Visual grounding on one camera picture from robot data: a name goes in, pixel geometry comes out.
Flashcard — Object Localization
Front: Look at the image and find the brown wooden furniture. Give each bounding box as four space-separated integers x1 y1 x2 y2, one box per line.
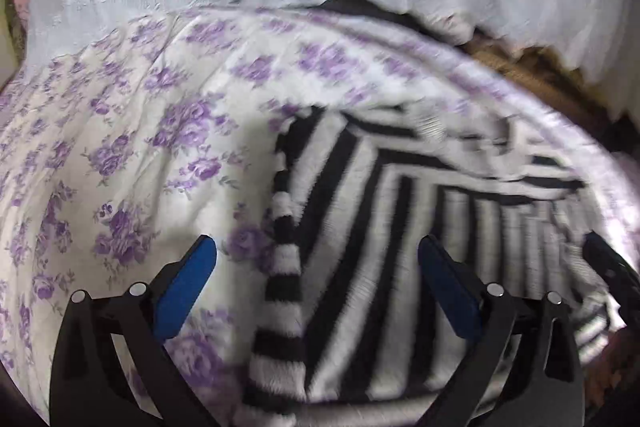
462 34 631 152

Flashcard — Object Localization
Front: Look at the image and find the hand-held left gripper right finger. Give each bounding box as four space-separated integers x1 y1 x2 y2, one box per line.
417 234 586 427

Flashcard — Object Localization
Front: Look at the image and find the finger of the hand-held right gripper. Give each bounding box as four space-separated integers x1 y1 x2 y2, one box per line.
582 231 640 310

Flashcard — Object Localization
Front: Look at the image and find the dark cloth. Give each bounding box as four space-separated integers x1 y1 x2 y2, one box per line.
315 0 473 50

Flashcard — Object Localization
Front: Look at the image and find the purple floral bed sheet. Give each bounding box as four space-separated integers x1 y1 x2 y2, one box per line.
0 4 638 427

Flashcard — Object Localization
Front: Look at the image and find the black and white striped sweater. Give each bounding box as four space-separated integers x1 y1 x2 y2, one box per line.
243 104 626 414

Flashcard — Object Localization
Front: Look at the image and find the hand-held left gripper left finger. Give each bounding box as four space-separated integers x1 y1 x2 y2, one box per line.
49 234 218 427

